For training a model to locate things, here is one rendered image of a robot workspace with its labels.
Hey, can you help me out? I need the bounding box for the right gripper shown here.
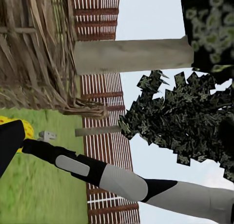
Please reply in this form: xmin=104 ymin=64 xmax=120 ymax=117
xmin=19 ymin=138 xmax=50 ymax=160

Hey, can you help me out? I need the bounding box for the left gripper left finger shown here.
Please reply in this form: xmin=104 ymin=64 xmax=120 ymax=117
xmin=0 ymin=119 xmax=25 ymax=178

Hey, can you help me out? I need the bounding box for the wicker basket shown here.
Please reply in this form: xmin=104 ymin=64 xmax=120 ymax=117
xmin=0 ymin=0 xmax=108 ymax=120

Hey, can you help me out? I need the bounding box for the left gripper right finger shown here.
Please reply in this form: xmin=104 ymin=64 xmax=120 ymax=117
xmin=218 ymin=119 xmax=234 ymax=158

